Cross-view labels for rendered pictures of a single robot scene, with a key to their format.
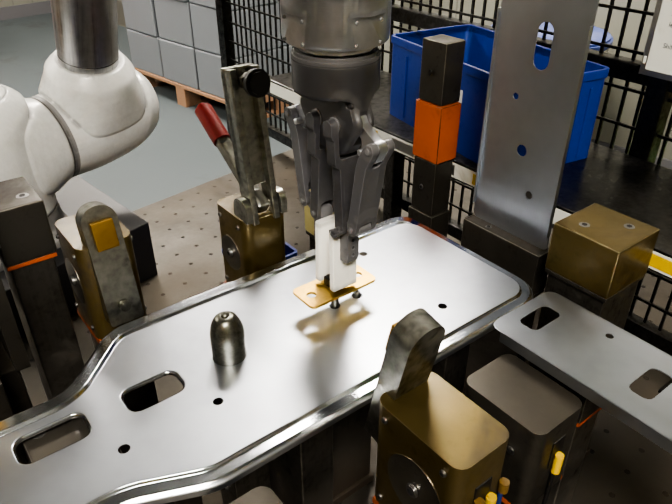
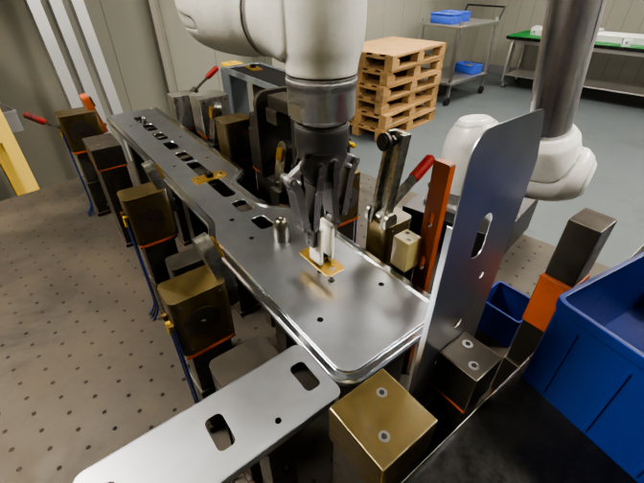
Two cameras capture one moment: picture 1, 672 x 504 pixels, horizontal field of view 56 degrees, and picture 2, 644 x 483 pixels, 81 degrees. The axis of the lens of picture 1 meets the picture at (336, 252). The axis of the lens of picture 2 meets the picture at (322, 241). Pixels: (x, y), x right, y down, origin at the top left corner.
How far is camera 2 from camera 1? 0.74 m
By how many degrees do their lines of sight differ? 72
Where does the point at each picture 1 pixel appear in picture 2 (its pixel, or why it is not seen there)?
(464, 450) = (167, 287)
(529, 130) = (458, 308)
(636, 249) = (350, 437)
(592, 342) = (271, 403)
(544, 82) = (465, 269)
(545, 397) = (238, 373)
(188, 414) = (245, 231)
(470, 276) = (358, 340)
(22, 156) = (465, 158)
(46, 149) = not seen: hidden behind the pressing
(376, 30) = (298, 112)
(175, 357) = not seen: hidden behind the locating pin
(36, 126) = not seen: hidden behind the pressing
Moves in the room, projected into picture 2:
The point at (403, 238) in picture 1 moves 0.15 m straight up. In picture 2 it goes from (407, 306) to (423, 226)
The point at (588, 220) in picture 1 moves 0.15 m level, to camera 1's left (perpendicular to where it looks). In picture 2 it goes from (391, 399) to (375, 298)
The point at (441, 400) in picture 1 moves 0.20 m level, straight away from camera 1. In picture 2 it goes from (200, 284) to (330, 305)
